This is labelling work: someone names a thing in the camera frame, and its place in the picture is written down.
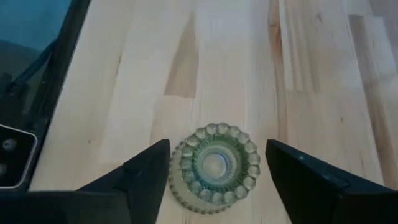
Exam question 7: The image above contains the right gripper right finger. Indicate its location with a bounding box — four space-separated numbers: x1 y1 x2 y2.
266 139 398 224

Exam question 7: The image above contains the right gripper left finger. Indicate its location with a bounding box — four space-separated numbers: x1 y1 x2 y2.
77 139 171 224

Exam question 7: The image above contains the black silver-edged camera box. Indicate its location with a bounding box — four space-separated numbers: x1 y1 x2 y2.
0 123 39 190

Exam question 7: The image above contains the black aluminium rig frame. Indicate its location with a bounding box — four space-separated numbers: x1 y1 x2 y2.
27 0 93 190

